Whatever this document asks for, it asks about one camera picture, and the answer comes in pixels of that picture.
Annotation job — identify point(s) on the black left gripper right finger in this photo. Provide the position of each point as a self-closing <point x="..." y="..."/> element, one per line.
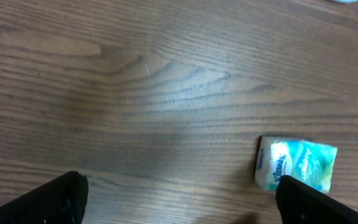
<point x="298" y="203"/>

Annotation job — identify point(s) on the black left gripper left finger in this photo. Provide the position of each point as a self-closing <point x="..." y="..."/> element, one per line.
<point x="62" y="200"/>

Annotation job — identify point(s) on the white barcode scanner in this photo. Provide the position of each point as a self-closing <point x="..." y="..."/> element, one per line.
<point x="344" y="1"/>

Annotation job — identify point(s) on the green tissue packet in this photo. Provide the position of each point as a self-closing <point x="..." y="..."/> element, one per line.
<point x="312" y="163"/>

